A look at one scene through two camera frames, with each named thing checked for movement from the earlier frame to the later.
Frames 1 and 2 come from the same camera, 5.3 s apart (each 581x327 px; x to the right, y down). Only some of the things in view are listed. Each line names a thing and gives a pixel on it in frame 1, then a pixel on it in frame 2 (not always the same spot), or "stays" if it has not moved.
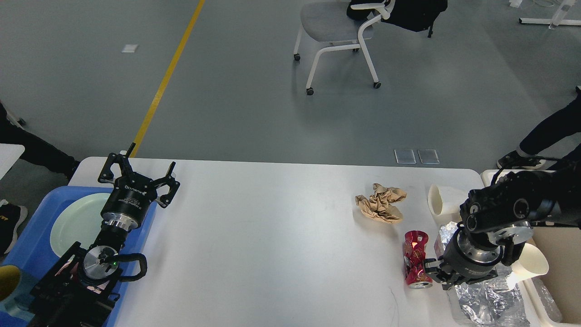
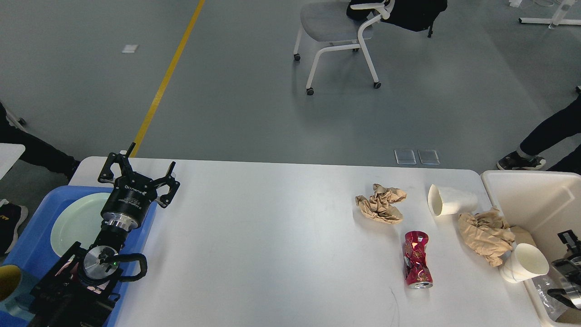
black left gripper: (133, 194) stays
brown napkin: (379, 205) stays
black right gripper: (464, 262) → (570, 268)
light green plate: (80, 221) stays
